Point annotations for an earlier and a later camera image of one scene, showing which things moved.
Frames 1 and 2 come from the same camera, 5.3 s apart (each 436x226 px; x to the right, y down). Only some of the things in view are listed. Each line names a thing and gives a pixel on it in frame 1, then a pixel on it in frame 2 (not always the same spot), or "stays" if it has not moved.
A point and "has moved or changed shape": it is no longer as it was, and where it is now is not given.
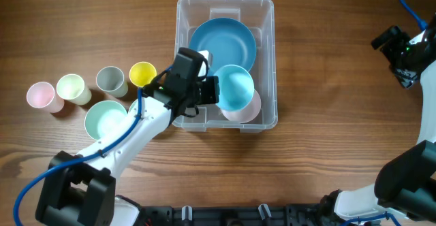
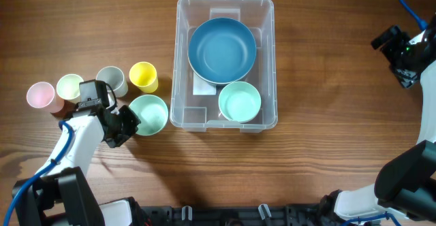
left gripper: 214,89 -> 133,121
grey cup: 111,79 stays
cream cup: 71,87 stays
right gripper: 407,77 stays
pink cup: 41,94 stays
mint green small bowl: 101,116 has moved or changed shape
